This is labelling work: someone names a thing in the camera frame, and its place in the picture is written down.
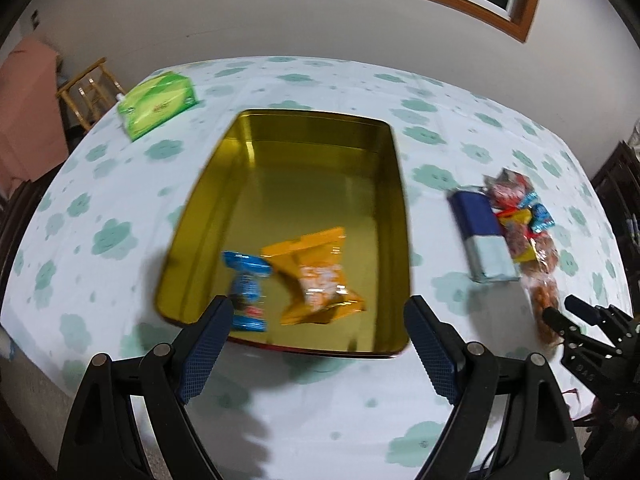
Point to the blue cookie packet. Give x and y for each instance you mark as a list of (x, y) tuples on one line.
[(245, 287)]

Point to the green tissue box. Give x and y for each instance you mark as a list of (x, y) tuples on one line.
[(157, 105)]

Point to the clear bag of orange snacks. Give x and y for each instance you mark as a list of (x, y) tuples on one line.
[(542, 260)]

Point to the gold metal tin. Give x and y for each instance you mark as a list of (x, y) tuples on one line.
[(310, 180)]

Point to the light wooden chair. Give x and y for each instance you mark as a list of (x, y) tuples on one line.
[(80, 82)]

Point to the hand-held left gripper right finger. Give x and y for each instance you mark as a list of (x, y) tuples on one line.
[(435, 355)]

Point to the pink red snack packet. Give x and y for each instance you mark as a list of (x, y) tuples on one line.
[(507, 187)]

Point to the yellow candy packet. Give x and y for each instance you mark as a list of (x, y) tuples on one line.
[(515, 219)]

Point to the wooden framed window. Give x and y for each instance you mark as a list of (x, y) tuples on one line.
[(450, 2)]

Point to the cloud print tablecloth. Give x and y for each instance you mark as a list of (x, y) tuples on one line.
[(325, 80)]

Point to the navy and light blue box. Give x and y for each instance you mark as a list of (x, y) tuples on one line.
[(475, 225)]

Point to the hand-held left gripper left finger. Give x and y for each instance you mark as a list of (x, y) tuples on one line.
[(207, 355)]

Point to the dark wooden cabinet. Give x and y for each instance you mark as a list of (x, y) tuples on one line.
[(620, 185)]

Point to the orange snack packet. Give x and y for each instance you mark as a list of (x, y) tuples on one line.
[(315, 280)]

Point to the dark wooden chair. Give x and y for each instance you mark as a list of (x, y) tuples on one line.
[(10, 220)]

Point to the wall switch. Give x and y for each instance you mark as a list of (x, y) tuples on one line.
[(35, 19)]

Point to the pink cloth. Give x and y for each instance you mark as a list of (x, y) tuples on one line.
[(25, 110)]

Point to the light blue snack packet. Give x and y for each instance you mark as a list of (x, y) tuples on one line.
[(542, 217)]

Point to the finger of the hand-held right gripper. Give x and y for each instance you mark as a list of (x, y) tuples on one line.
[(582, 306), (560, 322)]

